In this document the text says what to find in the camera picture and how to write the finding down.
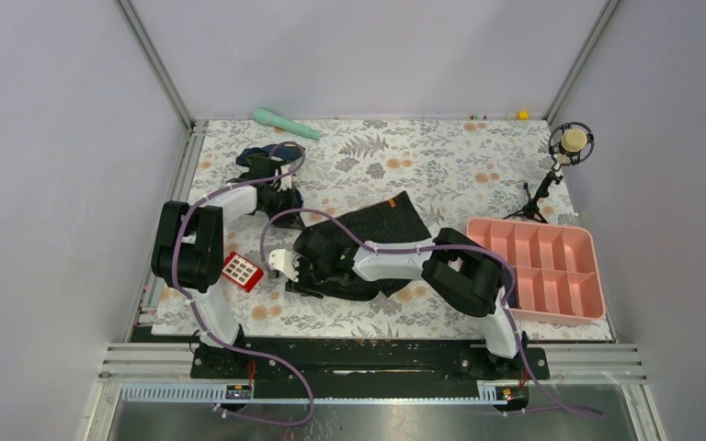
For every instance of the mint green handheld tool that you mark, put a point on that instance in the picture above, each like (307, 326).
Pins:
(269, 118)

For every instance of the pink compartment organizer tray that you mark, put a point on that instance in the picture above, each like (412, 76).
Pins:
(556, 267)

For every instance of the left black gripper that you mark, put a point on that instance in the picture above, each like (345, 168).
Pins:
(289, 220)

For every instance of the black microphone with stand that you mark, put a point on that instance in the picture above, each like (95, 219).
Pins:
(570, 144)

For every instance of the red white calculator toy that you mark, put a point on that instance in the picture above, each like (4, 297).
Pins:
(242, 272)

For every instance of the floral patterned table mat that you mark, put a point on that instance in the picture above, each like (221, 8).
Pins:
(451, 170)

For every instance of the black striped underwear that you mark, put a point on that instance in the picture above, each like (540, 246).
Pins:
(392, 221)

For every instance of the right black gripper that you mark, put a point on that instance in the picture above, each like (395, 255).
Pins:
(294, 287)

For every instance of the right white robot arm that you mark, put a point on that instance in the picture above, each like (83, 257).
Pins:
(470, 278)

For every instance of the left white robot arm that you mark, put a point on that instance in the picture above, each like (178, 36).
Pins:
(188, 253)

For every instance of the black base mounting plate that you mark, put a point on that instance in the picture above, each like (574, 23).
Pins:
(284, 368)

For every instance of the blue striped underwear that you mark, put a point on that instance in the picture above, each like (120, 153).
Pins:
(261, 155)

